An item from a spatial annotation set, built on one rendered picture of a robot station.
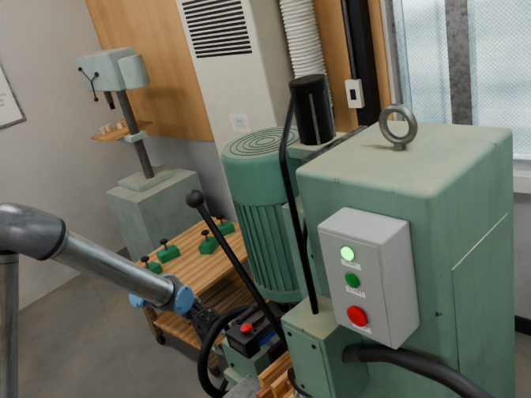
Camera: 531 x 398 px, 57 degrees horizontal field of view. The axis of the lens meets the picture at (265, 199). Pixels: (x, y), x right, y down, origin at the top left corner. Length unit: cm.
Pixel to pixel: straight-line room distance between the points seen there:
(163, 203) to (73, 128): 109
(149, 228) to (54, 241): 192
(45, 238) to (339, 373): 80
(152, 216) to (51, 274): 117
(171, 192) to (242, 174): 239
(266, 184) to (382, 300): 33
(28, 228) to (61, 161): 266
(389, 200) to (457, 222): 9
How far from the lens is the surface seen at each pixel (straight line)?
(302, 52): 233
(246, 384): 127
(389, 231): 59
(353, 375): 82
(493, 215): 74
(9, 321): 143
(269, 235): 89
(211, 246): 260
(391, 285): 60
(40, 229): 129
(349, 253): 59
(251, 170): 84
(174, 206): 325
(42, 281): 404
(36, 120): 385
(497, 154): 71
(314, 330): 74
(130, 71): 292
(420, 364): 68
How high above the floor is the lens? 178
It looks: 24 degrees down
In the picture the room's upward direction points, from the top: 14 degrees counter-clockwise
